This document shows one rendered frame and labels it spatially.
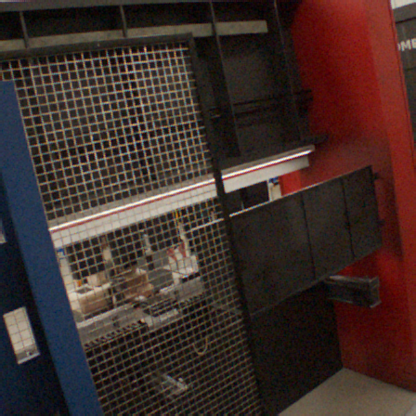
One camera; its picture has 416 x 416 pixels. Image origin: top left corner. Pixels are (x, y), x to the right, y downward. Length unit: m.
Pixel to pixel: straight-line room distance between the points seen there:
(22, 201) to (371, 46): 2.41
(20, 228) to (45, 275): 0.02
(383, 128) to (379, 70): 0.29
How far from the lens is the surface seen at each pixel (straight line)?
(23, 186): 0.18
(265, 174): 2.66
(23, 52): 1.33
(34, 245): 0.19
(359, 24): 2.57
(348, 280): 2.37
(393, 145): 2.59
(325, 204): 2.29
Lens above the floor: 1.72
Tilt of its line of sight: 9 degrees down
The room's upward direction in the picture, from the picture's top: 12 degrees counter-clockwise
